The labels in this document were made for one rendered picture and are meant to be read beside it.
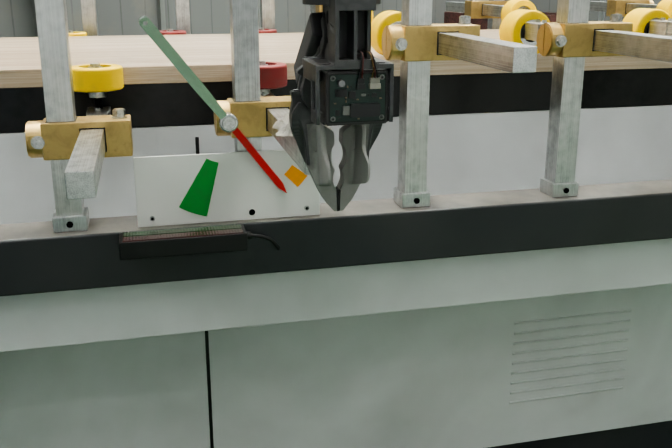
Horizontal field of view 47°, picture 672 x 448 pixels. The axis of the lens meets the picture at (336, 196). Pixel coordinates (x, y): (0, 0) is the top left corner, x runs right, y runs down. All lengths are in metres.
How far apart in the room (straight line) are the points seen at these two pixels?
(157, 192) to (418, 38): 0.43
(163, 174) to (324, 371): 0.58
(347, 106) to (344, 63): 0.04
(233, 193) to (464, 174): 0.50
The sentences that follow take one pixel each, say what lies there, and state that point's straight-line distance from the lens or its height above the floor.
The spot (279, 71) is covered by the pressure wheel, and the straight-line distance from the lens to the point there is 1.21.
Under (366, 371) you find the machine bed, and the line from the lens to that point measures 1.53.
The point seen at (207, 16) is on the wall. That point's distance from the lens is 6.52.
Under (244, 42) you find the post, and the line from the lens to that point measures 1.09.
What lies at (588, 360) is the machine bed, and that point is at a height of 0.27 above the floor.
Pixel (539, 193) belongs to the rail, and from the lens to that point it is 1.30.
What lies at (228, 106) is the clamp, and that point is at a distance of 1.10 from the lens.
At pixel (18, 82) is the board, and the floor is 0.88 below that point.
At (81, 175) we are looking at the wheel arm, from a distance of 0.86.
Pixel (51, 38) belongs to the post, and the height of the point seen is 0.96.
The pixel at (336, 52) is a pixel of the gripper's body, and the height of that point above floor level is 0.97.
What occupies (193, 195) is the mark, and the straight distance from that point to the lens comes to 1.11.
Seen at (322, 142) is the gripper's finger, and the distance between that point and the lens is 0.73.
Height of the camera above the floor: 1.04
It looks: 16 degrees down
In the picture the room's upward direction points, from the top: straight up
